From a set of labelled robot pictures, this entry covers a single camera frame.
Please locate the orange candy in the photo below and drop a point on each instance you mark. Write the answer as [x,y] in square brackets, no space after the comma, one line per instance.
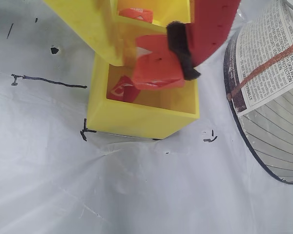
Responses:
[136,13]
[156,65]

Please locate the white plastic table cover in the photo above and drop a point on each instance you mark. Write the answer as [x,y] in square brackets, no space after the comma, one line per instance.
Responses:
[112,182]

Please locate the yellow three-compartment box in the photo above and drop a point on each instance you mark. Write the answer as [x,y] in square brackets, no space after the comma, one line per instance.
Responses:
[136,117]

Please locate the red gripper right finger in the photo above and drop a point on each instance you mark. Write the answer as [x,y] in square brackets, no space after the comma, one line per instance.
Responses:
[210,29]

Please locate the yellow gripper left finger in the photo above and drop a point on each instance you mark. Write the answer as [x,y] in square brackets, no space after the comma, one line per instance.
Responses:
[88,24]

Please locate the red candy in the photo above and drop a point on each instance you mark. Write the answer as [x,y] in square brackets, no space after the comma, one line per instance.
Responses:
[123,91]

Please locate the paint can with text label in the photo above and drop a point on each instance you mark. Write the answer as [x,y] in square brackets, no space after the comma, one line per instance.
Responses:
[266,73]

